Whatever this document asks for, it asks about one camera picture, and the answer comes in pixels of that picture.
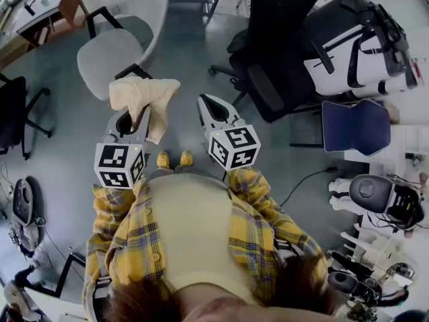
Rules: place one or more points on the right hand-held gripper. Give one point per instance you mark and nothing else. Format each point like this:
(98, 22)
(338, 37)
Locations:
(234, 149)

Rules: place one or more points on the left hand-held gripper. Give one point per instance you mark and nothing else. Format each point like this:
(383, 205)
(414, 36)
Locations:
(112, 163)

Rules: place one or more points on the cream clothes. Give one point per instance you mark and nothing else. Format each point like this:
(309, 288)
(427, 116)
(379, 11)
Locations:
(140, 91)

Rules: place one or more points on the grey chair with black frame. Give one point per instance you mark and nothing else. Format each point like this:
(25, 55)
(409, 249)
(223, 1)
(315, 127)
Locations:
(107, 55)

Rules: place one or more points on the person's left forearm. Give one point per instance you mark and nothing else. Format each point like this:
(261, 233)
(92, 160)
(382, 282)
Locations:
(104, 213)

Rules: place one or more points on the person's right forearm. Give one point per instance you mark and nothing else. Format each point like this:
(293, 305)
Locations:
(264, 206)

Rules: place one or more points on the black office chair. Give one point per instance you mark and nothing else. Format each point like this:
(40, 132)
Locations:
(275, 52)

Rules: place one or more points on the small black swivel chair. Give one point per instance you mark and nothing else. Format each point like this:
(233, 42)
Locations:
(11, 112)

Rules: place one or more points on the person's left yellow shoe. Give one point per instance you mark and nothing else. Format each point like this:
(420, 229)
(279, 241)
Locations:
(163, 159)

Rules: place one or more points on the person's yellow shoe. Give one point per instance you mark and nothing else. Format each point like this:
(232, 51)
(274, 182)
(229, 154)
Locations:
(163, 159)
(186, 158)

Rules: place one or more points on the person's right yellow shoe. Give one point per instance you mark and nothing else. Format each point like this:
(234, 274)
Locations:
(186, 158)

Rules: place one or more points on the person's legs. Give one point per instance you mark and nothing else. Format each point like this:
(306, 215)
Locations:
(174, 171)

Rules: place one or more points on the person's torso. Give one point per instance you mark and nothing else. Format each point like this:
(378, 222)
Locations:
(194, 226)

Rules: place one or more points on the grey oval device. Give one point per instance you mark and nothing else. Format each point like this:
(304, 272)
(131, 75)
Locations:
(23, 206)

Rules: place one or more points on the small teal object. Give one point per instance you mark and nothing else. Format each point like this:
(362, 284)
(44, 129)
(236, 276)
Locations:
(45, 2)

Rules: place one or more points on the black floor stand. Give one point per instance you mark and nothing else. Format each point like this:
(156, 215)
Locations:
(63, 273)

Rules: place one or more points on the white robot with black head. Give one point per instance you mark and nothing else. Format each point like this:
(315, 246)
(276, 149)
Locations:
(368, 193)

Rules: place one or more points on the beige box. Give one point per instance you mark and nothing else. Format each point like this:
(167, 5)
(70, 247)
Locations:
(393, 112)

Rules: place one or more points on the white shelf unit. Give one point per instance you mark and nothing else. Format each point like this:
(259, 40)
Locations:
(409, 143)

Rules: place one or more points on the white and black machine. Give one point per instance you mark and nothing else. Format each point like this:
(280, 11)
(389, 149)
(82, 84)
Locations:
(365, 273)

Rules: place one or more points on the white equipment with black frame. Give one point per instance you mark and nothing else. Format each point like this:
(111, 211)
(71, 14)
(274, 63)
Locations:
(338, 62)

